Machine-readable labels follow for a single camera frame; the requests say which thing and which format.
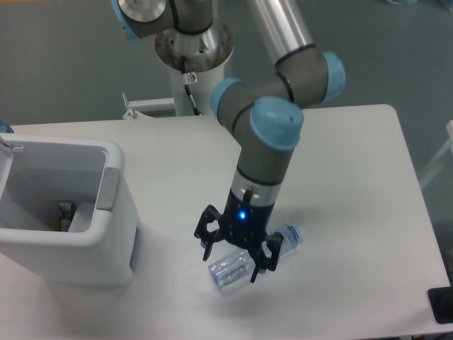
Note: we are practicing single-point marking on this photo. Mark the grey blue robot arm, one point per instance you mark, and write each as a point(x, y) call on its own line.
point(265, 118)

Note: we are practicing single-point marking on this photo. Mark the white frame at right edge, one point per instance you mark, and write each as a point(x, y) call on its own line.
point(438, 161)

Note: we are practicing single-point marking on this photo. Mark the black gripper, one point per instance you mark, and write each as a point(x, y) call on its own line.
point(247, 223)

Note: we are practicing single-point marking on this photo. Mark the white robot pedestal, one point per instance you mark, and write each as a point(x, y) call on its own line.
point(198, 88)

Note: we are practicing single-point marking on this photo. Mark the blue object at left edge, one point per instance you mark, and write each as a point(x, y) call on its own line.
point(5, 128)

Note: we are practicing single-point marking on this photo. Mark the white trash can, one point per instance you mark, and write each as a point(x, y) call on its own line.
point(38, 172)

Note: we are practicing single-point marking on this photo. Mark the white tissue paper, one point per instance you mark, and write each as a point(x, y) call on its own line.
point(82, 217)

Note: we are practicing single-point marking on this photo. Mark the black device at table corner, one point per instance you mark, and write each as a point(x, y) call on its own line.
point(441, 304)

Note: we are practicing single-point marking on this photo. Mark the trash package inside bin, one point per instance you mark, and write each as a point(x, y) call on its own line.
point(66, 212)

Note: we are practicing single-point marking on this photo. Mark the clear plastic bottle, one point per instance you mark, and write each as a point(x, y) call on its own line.
point(235, 269)

